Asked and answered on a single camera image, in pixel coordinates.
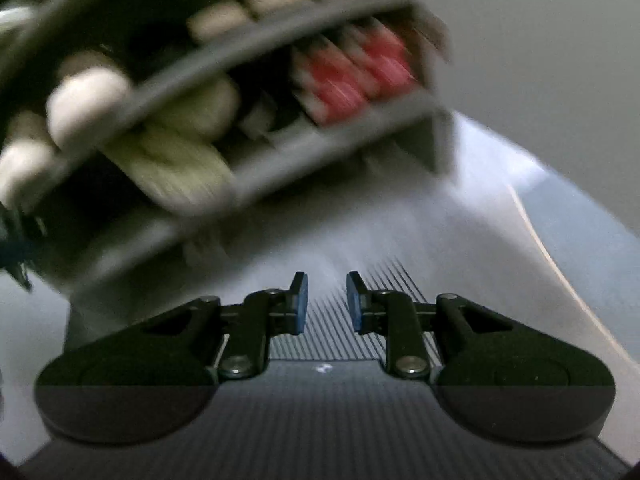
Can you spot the grey shoe cabinet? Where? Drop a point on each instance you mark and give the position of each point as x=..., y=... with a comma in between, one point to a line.
x=437, y=145

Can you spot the white shoe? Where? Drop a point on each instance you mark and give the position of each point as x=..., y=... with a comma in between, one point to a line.
x=25, y=165
x=85, y=105

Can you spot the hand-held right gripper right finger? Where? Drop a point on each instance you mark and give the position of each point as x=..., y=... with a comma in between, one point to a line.
x=356, y=305

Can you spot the pale green shoe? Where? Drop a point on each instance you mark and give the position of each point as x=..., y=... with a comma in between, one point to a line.
x=170, y=170
x=200, y=105

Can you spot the grey mat with yellow line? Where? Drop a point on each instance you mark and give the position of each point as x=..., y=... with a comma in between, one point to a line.
x=590, y=250

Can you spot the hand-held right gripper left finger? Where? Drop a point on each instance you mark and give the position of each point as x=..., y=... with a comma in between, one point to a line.
x=300, y=305

